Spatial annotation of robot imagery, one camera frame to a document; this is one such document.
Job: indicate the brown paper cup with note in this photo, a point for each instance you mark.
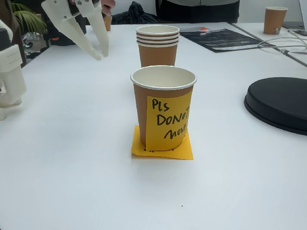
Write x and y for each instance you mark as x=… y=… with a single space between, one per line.
x=140 y=115

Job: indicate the plain brown paper cup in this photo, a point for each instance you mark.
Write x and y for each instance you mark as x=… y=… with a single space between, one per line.
x=108 y=24

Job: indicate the brown stacked paper cup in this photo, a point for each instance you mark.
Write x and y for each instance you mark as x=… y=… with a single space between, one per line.
x=157 y=42
x=157 y=38
x=156 y=56
x=156 y=29

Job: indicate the brown paper cup with logo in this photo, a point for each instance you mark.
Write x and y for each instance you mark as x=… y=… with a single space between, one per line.
x=273 y=21

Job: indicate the person's hand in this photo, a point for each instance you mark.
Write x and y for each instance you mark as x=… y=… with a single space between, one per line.
x=108 y=6

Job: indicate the green plant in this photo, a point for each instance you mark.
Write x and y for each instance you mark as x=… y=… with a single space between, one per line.
x=31 y=21

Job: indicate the black bag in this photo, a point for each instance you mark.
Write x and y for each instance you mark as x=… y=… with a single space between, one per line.
x=134 y=16

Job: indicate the person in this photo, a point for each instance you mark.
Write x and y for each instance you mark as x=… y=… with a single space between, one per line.
x=196 y=12

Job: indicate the black printed brochure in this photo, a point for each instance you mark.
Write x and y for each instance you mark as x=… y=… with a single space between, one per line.
x=223 y=39

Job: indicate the yellow handwritten sticky note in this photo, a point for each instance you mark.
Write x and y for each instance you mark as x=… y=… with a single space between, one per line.
x=184 y=153

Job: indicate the silver laptop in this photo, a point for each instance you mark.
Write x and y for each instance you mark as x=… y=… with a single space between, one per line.
x=293 y=24

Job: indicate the black round disc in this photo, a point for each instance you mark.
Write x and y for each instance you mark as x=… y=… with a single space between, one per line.
x=278 y=100

